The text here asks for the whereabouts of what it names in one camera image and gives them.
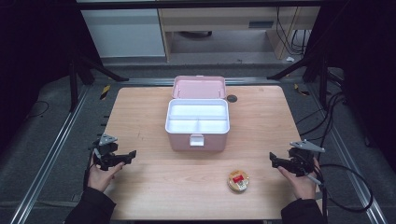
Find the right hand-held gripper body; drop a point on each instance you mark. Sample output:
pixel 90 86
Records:
pixel 301 160

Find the person's left hand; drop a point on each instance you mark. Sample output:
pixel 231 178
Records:
pixel 101 179

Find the light wooden desk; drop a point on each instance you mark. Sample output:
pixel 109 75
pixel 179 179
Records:
pixel 218 18

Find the grey tape piece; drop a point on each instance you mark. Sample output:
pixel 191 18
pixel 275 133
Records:
pixel 318 195

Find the aluminium floor rail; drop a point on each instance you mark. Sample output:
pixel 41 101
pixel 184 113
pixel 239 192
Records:
pixel 46 161
pixel 351 174

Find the yellow black tape strip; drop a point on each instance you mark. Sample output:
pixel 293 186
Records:
pixel 105 92
pixel 300 90

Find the white paper scrap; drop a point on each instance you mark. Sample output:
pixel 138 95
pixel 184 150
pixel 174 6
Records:
pixel 290 59

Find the white cabinet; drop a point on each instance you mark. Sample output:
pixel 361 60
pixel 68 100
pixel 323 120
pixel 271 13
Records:
pixel 124 34

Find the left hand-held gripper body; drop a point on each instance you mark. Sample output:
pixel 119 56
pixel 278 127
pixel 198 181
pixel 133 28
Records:
pixel 106 149

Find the black curtain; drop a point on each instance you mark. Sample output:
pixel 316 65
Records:
pixel 34 46
pixel 367 62

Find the round tin with red label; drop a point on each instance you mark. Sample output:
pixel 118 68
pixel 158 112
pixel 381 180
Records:
pixel 238 181

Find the pink storage box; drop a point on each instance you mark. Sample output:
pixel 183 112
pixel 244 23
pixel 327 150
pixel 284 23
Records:
pixel 207 144

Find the person's right hand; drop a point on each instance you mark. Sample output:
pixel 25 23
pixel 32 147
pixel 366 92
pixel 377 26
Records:
pixel 300 186

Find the black table grommet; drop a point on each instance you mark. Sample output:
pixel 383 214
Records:
pixel 232 98

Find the black metal stand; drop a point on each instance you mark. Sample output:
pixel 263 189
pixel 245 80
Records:
pixel 74 84
pixel 322 77

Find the white tray insert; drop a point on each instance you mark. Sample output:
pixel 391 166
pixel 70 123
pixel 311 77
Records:
pixel 199 110

